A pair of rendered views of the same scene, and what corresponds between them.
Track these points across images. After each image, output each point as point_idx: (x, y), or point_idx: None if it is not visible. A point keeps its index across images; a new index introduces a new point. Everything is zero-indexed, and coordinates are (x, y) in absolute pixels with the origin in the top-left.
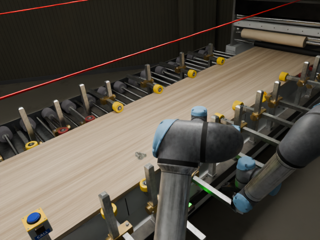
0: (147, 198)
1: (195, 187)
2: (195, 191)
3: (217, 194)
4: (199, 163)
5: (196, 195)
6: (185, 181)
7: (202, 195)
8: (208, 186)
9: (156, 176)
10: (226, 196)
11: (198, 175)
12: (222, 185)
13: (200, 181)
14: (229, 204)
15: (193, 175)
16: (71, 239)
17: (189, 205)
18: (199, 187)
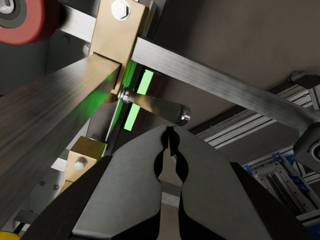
0: (39, 75)
1: (145, 32)
2: (149, 26)
3: (249, 105)
4: (175, 152)
5: (155, 33)
6: None
7: (165, 7)
8: (211, 79)
9: (0, 45)
10: (286, 104)
11: (146, 13)
12: (306, 151)
13: (172, 63)
14: (292, 127)
15: (140, 106)
16: (2, 229)
17: (149, 78)
18: (155, 8)
